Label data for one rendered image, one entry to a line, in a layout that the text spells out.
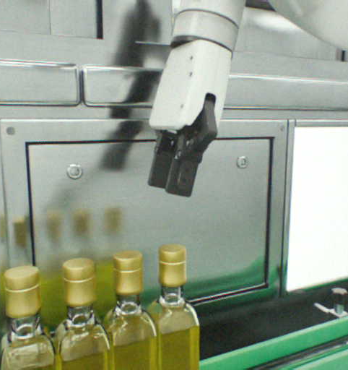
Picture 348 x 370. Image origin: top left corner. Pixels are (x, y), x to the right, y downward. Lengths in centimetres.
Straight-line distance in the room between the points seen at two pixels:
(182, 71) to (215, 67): 4
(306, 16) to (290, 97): 25
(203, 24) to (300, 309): 64
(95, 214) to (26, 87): 20
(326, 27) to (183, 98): 18
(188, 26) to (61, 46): 20
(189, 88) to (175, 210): 25
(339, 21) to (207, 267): 42
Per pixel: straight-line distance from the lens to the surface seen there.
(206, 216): 64
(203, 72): 42
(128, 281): 45
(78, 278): 43
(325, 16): 50
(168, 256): 47
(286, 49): 78
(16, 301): 44
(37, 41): 57
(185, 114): 41
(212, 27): 45
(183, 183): 43
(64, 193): 55
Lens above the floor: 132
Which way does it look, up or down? 9 degrees down
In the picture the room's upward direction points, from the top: straight up
